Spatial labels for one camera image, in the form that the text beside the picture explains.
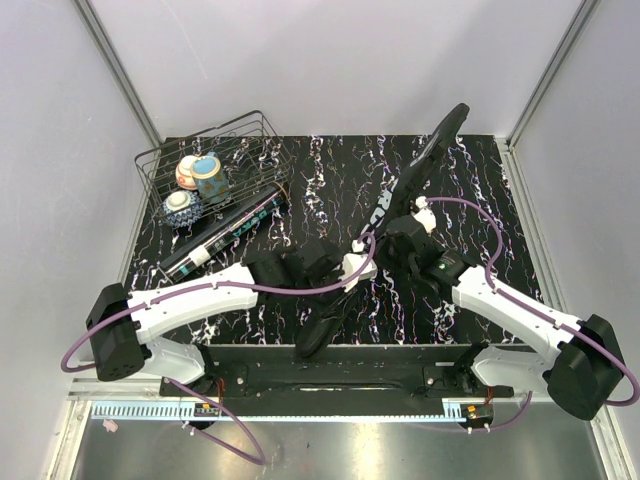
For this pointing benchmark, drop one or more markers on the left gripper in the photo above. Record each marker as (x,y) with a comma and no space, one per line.
(335,275)

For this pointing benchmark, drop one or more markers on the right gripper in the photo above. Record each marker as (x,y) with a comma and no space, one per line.
(381,245)

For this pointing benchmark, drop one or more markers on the black racket bag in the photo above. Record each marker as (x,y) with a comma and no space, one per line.
(396,201)

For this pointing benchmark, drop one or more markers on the black shuttlecock tube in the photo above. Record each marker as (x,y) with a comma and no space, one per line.
(215,238)

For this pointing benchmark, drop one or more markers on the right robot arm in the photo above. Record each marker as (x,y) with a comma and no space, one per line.
(577,363)

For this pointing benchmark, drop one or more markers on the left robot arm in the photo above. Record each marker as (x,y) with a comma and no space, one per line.
(127,330)

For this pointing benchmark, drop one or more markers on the blue butterfly mug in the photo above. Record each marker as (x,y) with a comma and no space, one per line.
(210,178)

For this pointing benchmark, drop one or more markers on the blue patterned bowl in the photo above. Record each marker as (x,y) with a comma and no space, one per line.
(182,209)

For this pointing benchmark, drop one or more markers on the orange white bowl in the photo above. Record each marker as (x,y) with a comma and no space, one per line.
(183,174)

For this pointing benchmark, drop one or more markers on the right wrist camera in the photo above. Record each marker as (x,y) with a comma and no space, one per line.
(424,215)

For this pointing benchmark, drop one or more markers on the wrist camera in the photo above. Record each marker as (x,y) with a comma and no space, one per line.
(360,265)
(424,215)

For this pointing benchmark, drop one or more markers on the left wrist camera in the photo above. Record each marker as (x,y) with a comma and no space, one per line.
(360,265)

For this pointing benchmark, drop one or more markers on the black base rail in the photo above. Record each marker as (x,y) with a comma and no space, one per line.
(393,381)

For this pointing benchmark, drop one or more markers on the wire dish rack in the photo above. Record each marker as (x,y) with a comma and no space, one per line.
(252,157)

